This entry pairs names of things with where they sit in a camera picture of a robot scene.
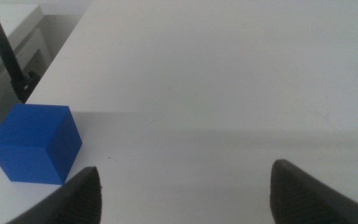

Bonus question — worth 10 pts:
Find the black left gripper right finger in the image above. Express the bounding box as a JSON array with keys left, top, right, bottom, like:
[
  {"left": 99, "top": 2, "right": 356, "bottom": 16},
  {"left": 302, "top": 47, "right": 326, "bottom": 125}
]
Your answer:
[{"left": 269, "top": 159, "right": 358, "bottom": 224}]

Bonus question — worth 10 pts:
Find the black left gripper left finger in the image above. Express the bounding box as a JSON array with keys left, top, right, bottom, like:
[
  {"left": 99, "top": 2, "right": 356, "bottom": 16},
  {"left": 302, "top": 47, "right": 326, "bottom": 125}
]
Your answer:
[{"left": 6, "top": 166, "right": 103, "bottom": 224}]

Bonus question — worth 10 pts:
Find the blue cube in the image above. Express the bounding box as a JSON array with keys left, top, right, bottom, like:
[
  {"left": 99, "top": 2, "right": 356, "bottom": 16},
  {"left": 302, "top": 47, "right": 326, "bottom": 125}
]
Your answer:
[{"left": 0, "top": 103, "right": 83, "bottom": 186}]

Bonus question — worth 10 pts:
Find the black stand pole with clamp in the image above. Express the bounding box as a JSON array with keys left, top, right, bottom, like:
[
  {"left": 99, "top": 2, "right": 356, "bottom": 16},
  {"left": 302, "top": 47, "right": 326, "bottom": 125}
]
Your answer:
[{"left": 0, "top": 0, "right": 40, "bottom": 104}]

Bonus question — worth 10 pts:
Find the white side table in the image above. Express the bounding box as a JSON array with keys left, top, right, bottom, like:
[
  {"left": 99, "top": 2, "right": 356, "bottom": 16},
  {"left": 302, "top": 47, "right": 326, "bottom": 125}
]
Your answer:
[{"left": 0, "top": 3, "right": 53, "bottom": 131}]

